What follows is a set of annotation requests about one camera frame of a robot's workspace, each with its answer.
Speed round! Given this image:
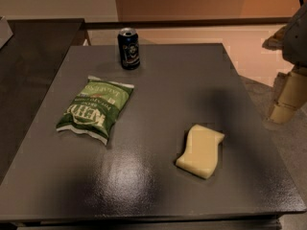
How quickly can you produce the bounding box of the dark blue soda can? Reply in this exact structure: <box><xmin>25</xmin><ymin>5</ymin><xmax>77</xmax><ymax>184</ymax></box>
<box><xmin>117</xmin><ymin>28</ymin><xmax>140</xmax><ymax>70</ymax></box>

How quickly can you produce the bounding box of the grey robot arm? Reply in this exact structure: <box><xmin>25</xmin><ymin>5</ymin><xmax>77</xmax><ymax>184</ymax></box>
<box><xmin>262</xmin><ymin>3</ymin><xmax>307</xmax><ymax>124</ymax></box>

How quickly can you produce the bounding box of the yellow sponge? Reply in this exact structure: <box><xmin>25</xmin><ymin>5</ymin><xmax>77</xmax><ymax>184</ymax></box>
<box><xmin>176</xmin><ymin>125</ymin><xmax>224</xmax><ymax>179</ymax></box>

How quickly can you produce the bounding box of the green jalapeno chip bag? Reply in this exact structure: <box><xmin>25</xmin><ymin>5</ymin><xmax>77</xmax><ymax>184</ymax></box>
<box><xmin>56</xmin><ymin>76</ymin><xmax>134</xmax><ymax>145</ymax></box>

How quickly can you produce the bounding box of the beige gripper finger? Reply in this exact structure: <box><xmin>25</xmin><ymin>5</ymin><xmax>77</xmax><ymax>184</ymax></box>
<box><xmin>269</xmin><ymin>66</ymin><xmax>307</xmax><ymax>124</ymax></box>

